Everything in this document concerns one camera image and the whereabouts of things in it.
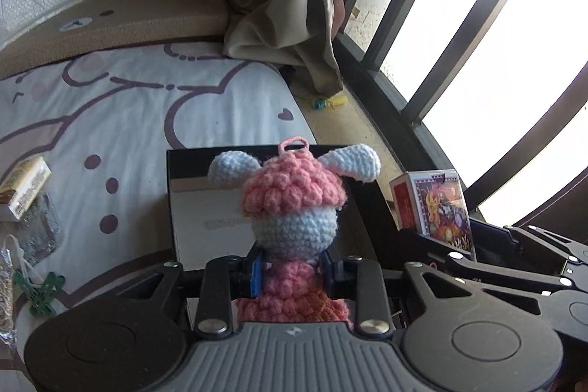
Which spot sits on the white bear print mat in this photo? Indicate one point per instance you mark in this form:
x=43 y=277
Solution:
x=115 y=116

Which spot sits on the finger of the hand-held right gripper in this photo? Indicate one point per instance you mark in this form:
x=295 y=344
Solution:
x=542 y=242
x=505 y=270

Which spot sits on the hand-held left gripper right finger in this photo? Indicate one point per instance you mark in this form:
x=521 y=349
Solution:
x=331 y=277

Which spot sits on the green plastic clip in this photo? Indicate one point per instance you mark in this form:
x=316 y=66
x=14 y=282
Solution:
x=41 y=291

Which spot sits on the black cardboard box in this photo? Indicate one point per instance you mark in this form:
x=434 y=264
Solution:
x=183 y=164

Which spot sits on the clear bag with silver contents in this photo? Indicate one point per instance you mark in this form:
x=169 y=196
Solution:
x=41 y=231

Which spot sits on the brown bear face cushion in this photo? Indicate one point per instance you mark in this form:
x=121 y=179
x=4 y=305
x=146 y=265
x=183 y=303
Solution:
x=151 y=15

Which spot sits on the clear bag with tan twine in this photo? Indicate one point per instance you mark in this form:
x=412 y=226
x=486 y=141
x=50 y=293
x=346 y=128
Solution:
x=8 y=304

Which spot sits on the pink and white crochet doll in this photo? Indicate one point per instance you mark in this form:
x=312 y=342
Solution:
x=294 y=208

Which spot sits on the yellow and white small box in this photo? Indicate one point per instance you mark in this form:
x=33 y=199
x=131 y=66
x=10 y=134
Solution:
x=25 y=185

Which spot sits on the black metal window railing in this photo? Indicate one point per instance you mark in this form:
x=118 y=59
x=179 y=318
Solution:
x=404 y=6

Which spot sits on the yellow and green toy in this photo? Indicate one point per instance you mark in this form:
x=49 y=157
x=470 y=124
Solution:
x=331 y=101

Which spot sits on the red playing card box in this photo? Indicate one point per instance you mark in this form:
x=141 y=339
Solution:
x=441 y=208

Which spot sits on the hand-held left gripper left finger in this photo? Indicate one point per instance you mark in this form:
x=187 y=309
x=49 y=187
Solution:
x=256 y=279

